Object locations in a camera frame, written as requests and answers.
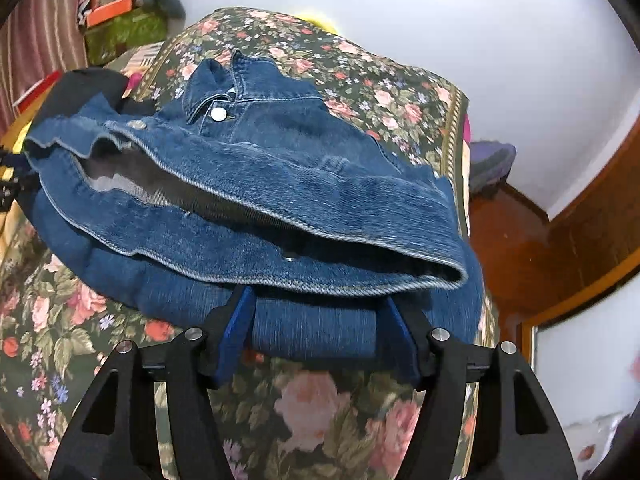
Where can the dark green plush pillow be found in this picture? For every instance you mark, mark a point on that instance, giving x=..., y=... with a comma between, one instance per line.
x=165, y=0

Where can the grey backpack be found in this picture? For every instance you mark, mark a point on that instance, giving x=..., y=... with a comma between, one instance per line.
x=492, y=165

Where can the yellow plastic object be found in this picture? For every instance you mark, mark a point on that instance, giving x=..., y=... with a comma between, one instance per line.
x=320, y=21

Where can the red box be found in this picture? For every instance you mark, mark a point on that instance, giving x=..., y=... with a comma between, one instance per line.
x=42, y=87

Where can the floral bed blanket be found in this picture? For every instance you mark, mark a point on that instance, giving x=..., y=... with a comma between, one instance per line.
x=310, y=410

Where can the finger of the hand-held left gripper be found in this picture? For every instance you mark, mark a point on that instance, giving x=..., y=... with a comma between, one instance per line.
x=7, y=180

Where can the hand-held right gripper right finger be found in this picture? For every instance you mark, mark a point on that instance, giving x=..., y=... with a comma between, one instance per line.
x=400, y=340

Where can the orange box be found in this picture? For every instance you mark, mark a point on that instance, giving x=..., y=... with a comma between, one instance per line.
x=107, y=12

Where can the blue denim jacket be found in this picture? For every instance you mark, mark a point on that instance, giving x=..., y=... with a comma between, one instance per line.
x=280, y=160

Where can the green patterned box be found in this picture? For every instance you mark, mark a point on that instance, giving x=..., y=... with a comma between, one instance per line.
x=125, y=35

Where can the white suitcase with stickers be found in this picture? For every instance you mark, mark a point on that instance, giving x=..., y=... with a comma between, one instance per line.
x=597, y=447

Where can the striped red curtain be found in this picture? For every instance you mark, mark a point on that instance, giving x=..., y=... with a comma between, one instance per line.
x=35, y=35

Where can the striped patchwork cloth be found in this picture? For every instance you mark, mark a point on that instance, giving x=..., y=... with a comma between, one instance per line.
x=145, y=57

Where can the white sliding wardrobe door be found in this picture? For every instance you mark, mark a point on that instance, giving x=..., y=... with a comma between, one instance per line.
x=580, y=370

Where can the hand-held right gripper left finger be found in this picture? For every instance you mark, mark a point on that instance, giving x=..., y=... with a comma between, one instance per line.
x=234, y=340

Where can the black garment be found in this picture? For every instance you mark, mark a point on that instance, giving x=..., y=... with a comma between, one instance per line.
x=85, y=85

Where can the wooden lap table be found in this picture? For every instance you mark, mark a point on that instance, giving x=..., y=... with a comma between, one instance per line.
x=12, y=122

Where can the brown wooden door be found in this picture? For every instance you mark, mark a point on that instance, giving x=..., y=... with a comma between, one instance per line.
x=590, y=230

